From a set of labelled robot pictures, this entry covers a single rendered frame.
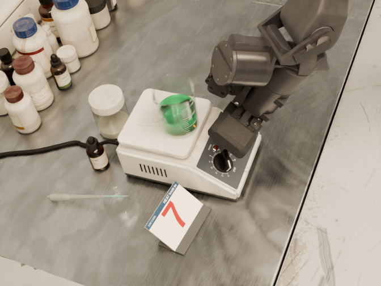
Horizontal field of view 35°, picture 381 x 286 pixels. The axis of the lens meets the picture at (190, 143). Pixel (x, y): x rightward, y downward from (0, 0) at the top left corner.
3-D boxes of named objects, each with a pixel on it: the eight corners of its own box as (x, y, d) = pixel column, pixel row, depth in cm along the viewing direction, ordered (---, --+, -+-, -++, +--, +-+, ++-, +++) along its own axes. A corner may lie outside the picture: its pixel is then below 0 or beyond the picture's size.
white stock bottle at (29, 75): (24, 94, 115) (6, 55, 107) (53, 87, 115) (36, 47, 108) (26, 114, 111) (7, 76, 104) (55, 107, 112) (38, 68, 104)
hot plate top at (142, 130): (214, 103, 97) (213, 99, 96) (187, 160, 90) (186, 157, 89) (145, 90, 100) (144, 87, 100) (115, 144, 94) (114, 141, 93)
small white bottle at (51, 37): (63, 50, 122) (54, 24, 117) (56, 58, 121) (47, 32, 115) (53, 47, 123) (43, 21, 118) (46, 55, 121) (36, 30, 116)
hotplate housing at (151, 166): (262, 142, 101) (261, 109, 95) (238, 205, 93) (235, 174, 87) (142, 117, 108) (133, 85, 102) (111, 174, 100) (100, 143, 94)
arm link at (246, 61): (314, -4, 78) (233, -13, 73) (343, 33, 73) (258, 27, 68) (280, 65, 85) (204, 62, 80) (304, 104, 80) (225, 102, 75)
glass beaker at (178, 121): (181, 105, 97) (174, 66, 90) (209, 125, 93) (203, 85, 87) (148, 130, 94) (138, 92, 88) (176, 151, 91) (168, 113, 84)
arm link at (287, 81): (327, 32, 80) (268, 28, 76) (340, 68, 78) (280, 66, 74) (301, 61, 86) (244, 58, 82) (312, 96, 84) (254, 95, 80)
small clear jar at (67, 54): (79, 74, 117) (73, 57, 114) (60, 75, 117) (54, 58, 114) (82, 60, 119) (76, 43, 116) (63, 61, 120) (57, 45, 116)
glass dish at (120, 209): (110, 226, 94) (107, 219, 92) (102, 200, 97) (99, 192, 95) (144, 214, 94) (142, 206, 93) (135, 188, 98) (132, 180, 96)
